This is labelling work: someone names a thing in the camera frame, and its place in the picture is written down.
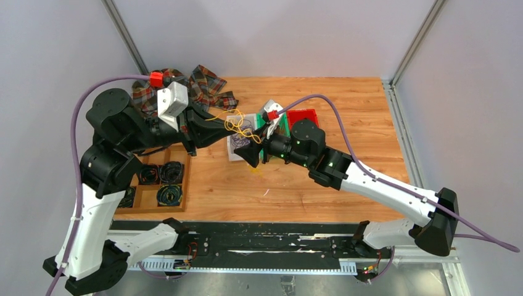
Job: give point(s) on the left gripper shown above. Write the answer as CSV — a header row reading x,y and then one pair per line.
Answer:
x,y
195,131

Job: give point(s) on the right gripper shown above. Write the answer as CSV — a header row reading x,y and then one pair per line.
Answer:
x,y
250,153

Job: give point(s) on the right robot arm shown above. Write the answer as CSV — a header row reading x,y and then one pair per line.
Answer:
x,y
428,222

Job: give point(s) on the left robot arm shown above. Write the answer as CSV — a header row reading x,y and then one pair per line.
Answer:
x,y
88,259

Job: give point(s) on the white plastic bin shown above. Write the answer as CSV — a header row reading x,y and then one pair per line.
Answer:
x,y
237,140

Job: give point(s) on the green plastic bin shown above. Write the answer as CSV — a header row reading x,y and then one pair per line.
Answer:
x,y
282,128

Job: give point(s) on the plaid cloth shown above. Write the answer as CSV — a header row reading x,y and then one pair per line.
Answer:
x,y
205,89

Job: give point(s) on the red plastic bin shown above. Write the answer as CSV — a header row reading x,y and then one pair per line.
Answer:
x,y
295,115

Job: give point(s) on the wooden compartment tray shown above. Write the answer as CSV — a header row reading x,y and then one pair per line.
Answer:
x,y
161,184

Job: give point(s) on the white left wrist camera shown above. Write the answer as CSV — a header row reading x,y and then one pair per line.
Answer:
x,y
171,102

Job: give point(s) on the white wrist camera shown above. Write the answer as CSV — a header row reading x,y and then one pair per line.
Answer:
x,y
271,112
171,102

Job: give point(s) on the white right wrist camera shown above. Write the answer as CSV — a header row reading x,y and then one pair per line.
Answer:
x,y
271,112

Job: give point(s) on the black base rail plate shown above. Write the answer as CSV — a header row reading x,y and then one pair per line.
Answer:
x,y
303,246

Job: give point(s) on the right aluminium table rail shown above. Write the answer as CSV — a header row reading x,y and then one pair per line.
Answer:
x,y
415,174

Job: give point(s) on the left aluminium frame post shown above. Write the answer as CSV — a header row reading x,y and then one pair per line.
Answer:
x,y
126,37

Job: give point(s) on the aluminium frame post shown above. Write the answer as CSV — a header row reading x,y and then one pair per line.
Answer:
x,y
126,37
420,36

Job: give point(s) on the right aluminium frame post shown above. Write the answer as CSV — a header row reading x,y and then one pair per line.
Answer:
x,y
420,36

